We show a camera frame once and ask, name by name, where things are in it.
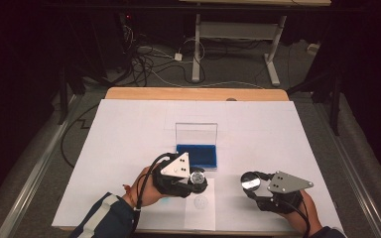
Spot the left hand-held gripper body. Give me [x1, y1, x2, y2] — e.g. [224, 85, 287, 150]
[152, 152, 196, 199]

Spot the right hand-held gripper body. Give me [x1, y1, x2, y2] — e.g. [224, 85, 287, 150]
[257, 170, 315, 214]

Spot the blue ink pad clear box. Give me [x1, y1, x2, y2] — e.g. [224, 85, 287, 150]
[174, 122, 219, 172]

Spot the person's right hand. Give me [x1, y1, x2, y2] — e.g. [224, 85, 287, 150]
[277, 189, 323, 237]

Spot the person's left hand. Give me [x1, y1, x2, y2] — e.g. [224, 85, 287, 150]
[122, 165, 172, 208]

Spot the small white paper sheet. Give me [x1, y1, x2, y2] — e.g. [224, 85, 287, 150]
[184, 178, 216, 231]

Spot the large white table sheet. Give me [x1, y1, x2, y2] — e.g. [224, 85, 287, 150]
[52, 98, 345, 234]

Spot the black metal stand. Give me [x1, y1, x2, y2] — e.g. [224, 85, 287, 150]
[58, 62, 87, 126]
[286, 62, 342, 137]

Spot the small white floor box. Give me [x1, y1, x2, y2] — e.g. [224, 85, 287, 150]
[307, 43, 321, 56]

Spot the dark device with red light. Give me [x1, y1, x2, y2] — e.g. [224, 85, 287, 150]
[118, 12, 135, 41]

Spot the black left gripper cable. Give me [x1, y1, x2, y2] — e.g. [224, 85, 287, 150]
[130, 152, 180, 238]

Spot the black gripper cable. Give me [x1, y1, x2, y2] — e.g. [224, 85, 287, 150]
[130, 152, 180, 238]
[277, 197, 312, 238]

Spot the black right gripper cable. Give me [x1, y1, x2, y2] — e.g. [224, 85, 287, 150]
[277, 197, 312, 238]

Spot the aluminium floor rail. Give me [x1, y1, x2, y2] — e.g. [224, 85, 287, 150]
[0, 93, 83, 238]
[312, 98, 381, 238]

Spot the white floor cable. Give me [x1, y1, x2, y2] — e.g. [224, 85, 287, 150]
[138, 46, 266, 90]

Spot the black floor cable bundle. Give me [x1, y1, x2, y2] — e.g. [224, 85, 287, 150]
[118, 26, 209, 87]

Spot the long black floor cable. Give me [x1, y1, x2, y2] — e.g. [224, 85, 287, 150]
[60, 103, 100, 168]

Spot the white frame desk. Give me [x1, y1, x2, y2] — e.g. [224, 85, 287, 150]
[178, 0, 332, 87]

